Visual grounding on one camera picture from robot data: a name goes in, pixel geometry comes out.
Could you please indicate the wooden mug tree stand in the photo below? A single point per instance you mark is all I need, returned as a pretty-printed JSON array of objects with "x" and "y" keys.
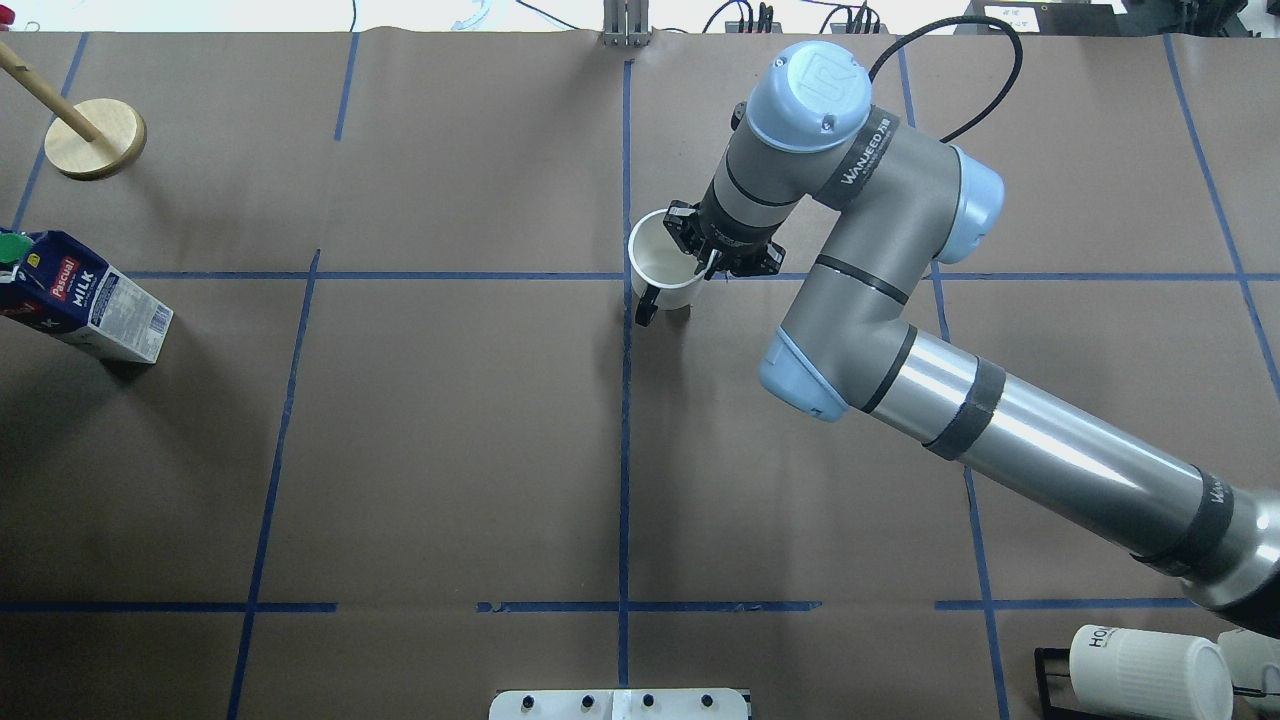
[{"x": 86, "y": 141}]

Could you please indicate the white ribbed HOME cup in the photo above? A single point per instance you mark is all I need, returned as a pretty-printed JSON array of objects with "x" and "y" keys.
[{"x": 1123, "y": 672}]

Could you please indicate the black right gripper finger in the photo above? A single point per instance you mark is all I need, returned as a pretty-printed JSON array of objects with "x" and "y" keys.
[{"x": 708, "y": 262}]

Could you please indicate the black wire cup rack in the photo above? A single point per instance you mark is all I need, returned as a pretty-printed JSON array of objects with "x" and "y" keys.
[{"x": 1052, "y": 674}]

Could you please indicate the aluminium frame post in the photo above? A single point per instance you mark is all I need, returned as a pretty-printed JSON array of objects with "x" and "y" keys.
[{"x": 626, "y": 23}]

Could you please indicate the white smiley face mug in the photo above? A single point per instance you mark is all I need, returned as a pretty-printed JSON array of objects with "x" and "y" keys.
[{"x": 663, "y": 277}]

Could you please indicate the blue Pascual milk carton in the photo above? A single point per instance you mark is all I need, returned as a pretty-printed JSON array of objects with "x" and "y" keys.
[{"x": 54, "y": 284}]

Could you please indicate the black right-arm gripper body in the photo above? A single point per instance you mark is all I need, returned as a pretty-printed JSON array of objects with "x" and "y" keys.
[{"x": 722, "y": 242}]

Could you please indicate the white camera pole base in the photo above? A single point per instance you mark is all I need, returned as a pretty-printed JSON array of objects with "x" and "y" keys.
[{"x": 623, "y": 703}]

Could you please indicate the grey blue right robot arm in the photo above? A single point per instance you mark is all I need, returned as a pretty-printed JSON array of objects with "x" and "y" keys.
[{"x": 876, "y": 330}]

